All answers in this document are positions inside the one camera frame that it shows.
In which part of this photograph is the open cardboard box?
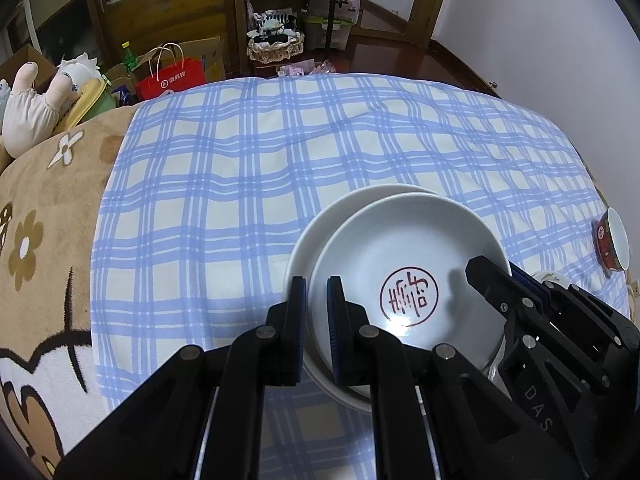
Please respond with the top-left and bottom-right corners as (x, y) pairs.
(0, 44), (56, 81)

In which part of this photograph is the small red patterned bowl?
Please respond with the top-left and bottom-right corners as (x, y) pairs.
(595, 207), (632, 273)

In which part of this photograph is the clear plastic storage box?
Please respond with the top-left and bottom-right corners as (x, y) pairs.
(302, 0), (361, 52)

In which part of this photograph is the yellow green bag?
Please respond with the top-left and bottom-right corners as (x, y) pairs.
(60, 75), (118, 128)

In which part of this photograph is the wooden wardrobe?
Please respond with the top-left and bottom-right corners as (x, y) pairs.
(0, 0), (251, 86)

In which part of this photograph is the lace trimmed basket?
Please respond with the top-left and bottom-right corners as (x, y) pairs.
(246, 10), (306, 65)

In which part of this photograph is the red paper bag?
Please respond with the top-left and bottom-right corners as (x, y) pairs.
(135, 44), (208, 102)

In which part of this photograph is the small folding table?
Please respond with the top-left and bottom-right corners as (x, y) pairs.
(275, 0), (368, 51)

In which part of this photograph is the wooden door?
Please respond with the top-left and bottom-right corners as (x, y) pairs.
(350, 0), (456, 48)

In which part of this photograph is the white haired plush doll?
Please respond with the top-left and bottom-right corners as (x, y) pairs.
(0, 52), (103, 158)

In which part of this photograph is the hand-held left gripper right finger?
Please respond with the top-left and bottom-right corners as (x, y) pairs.
(326, 276), (591, 480)

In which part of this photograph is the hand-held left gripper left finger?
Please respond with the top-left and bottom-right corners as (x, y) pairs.
(52, 276), (307, 480)

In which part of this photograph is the low box of pink packets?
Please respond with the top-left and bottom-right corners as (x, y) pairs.
(277, 59), (346, 78)

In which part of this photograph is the blue plaid cloth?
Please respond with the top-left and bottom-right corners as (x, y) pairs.
(90, 74), (631, 480)

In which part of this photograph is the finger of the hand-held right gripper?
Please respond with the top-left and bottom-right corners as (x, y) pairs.
(510, 262), (581, 306)
(465, 256), (538, 321)

